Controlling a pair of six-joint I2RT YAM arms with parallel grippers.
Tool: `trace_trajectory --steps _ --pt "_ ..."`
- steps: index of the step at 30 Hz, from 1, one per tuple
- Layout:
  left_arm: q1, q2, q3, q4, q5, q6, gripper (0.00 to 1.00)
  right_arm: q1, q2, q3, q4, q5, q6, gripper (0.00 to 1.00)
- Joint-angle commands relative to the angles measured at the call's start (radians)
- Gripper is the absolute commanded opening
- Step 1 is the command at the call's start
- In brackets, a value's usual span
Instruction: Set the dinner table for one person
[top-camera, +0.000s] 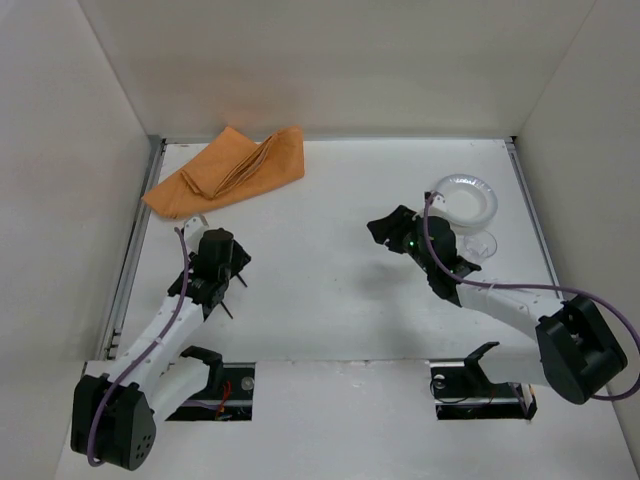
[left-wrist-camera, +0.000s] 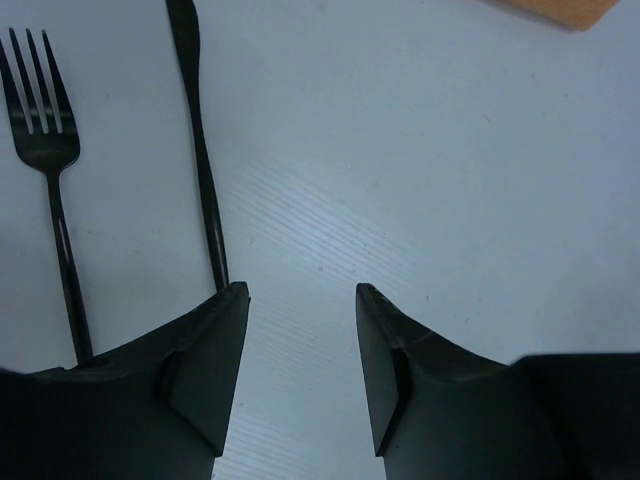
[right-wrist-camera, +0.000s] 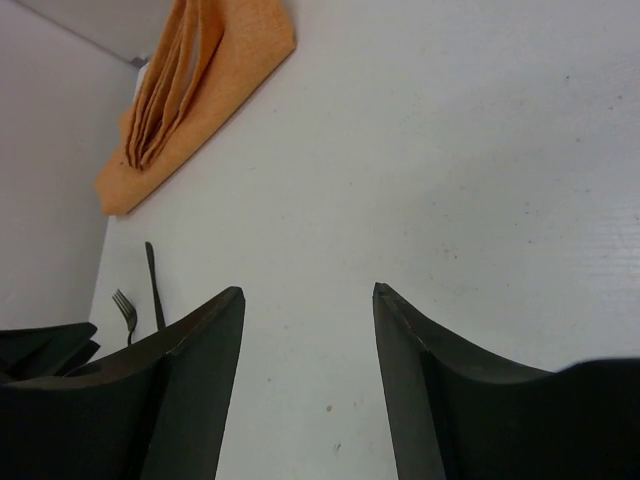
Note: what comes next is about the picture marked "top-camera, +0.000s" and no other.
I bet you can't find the black metal knife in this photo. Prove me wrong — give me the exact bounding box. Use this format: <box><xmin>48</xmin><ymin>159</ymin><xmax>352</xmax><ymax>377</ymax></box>
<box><xmin>237</xmin><ymin>273</ymin><xmax>248</xmax><ymax>288</ymax></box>

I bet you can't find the clear drinking glass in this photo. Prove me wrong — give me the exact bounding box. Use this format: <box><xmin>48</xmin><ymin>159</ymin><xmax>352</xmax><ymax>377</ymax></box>
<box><xmin>462</xmin><ymin>230</ymin><xmax>498</xmax><ymax>264</ymax></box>

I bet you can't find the white ceramic plate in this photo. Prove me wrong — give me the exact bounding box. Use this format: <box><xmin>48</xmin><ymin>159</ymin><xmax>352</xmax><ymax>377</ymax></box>
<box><xmin>429</xmin><ymin>174</ymin><xmax>498</xmax><ymax>235</ymax></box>

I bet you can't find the orange cloth placemat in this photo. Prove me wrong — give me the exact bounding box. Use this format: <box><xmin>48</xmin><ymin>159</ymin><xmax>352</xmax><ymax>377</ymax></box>
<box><xmin>142</xmin><ymin>126</ymin><xmax>305</xmax><ymax>220</ymax></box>

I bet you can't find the black metal fork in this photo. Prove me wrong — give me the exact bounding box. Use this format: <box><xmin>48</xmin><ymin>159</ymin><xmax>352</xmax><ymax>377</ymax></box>
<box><xmin>220</xmin><ymin>301</ymin><xmax>234</xmax><ymax>319</ymax></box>

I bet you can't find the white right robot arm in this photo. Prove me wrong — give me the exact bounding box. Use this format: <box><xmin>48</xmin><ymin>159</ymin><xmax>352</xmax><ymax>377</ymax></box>
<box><xmin>367</xmin><ymin>205</ymin><xmax>628</xmax><ymax>405</ymax></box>

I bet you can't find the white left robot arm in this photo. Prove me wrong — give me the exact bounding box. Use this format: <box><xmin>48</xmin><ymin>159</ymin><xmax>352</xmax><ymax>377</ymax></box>
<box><xmin>70</xmin><ymin>218</ymin><xmax>251</xmax><ymax>471</ymax></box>

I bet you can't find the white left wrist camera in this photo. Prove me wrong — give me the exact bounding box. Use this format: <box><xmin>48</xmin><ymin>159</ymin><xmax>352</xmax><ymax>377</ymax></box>
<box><xmin>182</xmin><ymin>215</ymin><xmax>209</xmax><ymax>243</ymax></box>

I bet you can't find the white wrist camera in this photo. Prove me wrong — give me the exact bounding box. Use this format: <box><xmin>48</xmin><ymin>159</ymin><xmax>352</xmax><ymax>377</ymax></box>
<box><xmin>424</xmin><ymin>191</ymin><xmax>446</xmax><ymax>209</ymax></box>
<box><xmin>182</xmin><ymin>215</ymin><xmax>209</xmax><ymax>243</ymax></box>

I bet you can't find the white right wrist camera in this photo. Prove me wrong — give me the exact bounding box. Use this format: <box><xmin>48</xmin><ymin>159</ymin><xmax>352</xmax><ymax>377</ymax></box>
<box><xmin>424</xmin><ymin>191</ymin><xmax>446</xmax><ymax>209</ymax></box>

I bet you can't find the right aluminium table rail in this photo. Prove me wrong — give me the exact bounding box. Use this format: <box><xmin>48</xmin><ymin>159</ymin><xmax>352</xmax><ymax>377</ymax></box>
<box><xmin>504</xmin><ymin>137</ymin><xmax>559</xmax><ymax>286</ymax></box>

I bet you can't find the aluminium table rail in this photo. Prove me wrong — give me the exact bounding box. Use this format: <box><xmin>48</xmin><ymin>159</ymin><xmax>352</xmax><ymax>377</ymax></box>
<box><xmin>504</xmin><ymin>137</ymin><xmax>559</xmax><ymax>286</ymax></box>
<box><xmin>94</xmin><ymin>135</ymin><xmax>166</xmax><ymax>360</ymax></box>

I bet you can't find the left aluminium table rail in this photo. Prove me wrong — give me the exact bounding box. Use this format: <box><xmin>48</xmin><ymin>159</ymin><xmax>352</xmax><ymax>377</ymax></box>
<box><xmin>94</xmin><ymin>135</ymin><xmax>166</xmax><ymax>360</ymax></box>

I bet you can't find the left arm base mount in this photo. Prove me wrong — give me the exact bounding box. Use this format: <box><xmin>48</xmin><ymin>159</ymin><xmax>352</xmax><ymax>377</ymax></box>
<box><xmin>168</xmin><ymin>363</ymin><xmax>256</xmax><ymax>422</ymax></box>

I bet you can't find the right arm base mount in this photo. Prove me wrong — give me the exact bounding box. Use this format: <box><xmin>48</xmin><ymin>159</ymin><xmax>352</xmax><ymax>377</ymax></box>
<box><xmin>429</xmin><ymin>359</ymin><xmax>538</xmax><ymax>421</ymax></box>

